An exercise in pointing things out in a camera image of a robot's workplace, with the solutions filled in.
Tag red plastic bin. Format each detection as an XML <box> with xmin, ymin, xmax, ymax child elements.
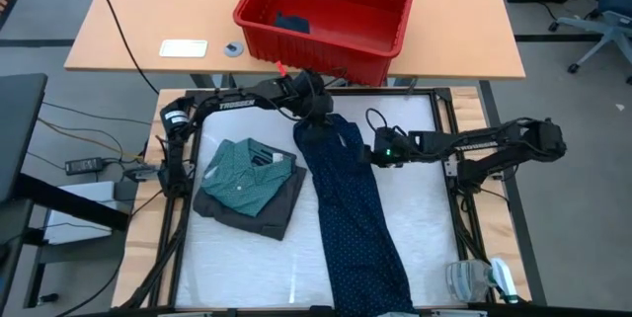
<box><xmin>232</xmin><ymin>0</ymin><xmax>420</xmax><ymax>88</ymax></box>

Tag navy patterned garment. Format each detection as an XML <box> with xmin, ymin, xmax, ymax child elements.
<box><xmin>292</xmin><ymin>113</ymin><xmax>417</xmax><ymax>317</ymax></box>

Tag small blue cloth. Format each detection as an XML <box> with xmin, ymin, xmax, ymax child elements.
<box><xmin>274</xmin><ymin>10</ymin><xmax>312</xmax><ymax>36</ymax></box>

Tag green patterned shorts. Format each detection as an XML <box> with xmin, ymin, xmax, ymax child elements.
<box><xmin>200</xmin><ymin>137</ymin><xmax>298</xmax><ymax>218</ymax></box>

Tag dark grey shorts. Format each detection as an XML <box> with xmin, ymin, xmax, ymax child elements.
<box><xmin>192</xmin><ymin>151</ymin><xmax>309</xmax><ymax>242</ymax></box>

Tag white rectangular card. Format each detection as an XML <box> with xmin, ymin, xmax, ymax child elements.
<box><xmin>158</xmin><ymin>39</ymin><xmax>209</xmax><ymax>59</ymax></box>

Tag light wooden desk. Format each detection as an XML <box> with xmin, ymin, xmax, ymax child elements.
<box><xmin>63</xmin><ymin>0</ymin><xmax>527</xmax><ymax>81</ymax></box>

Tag clear spray bottle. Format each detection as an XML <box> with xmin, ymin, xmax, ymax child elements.
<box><xmin>445</xmin><ymin>257</ymin><xmax>519</xmax><ymax>306</ymax></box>

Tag black power adapter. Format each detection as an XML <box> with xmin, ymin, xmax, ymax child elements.
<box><xmin>65</xmin><ymin>157</ymin><xmax>105</xmax><ymax>176</ymax></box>

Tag white box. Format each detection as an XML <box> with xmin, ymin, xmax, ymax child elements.
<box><xmin>43</xmin><ymin>181</ymin><xmax>122</xmax><ymax>245</ymax></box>

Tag blue office chair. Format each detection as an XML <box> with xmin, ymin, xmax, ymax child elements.
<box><xmin>548</xmin><ymin>0</ymin><xmax>632</xmax><ymax>86</ymax></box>

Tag black stand bar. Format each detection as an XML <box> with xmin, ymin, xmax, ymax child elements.
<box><xmin>14</xmin><ymin>173</ymin><xmax>132</xmax><ymax>232</ymax></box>

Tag black flat screen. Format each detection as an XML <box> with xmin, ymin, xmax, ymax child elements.
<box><xmin>0</xmin><ymin>73</ymin><xmax>49</xmax><ymax>204</ymax></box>

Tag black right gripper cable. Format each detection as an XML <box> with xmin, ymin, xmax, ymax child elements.
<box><xmin>364</xmin><ymin>107</ymin><xmax>407</xmax><ymax>136</ymax></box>

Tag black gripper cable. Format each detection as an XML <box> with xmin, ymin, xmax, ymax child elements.
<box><xmin>364</xmin><ymin>107</ymin><xmax>407</xmax><ymax>136</ymax></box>
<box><xmin>256</xmin><ymin>72</ymin><xmax>350</xmax><ymax>123</ymax></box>

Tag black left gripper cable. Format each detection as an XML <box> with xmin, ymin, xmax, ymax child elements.
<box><xmin>256</xmin><ymin>72</ymin><xmax>350</xmax><ymax>123</ymax></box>

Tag black aluminium table frame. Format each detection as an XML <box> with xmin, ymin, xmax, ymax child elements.
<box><xmin>118</xmin><ymin>87</ymin><xmax>500</xmax><ymax>311</ymax></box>

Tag long black cable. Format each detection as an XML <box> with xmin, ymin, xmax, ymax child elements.
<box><xmin>88</xmin><ymin>0</ymin><xmax>160</xmax><ymax>96</ymax></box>

